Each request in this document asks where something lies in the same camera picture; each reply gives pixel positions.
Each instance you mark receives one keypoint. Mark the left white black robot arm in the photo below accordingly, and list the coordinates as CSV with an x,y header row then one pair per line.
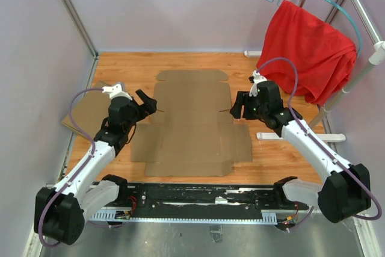
x,y
61,211

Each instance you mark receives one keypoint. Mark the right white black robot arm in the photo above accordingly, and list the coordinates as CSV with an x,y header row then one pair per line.
x,y
345,187

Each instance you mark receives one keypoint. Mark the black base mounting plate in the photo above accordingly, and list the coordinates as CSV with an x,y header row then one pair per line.
x,y
196,202

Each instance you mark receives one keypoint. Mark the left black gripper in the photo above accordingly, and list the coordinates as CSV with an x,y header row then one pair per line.
x,y
148,107

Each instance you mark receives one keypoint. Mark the folded brown cardboard box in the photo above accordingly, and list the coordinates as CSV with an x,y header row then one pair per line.
x,y
90,112

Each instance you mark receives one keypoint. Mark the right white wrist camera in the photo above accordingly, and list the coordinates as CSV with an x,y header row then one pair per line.
x,y
255,79

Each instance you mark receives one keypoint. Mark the red cloth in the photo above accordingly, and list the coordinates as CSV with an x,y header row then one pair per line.
x,y
304,55

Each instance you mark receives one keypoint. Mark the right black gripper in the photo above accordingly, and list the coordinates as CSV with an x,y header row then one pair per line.
x,y
243,98

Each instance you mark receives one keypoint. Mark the white clothes rack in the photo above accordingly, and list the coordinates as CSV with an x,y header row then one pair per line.
x,y
372,55

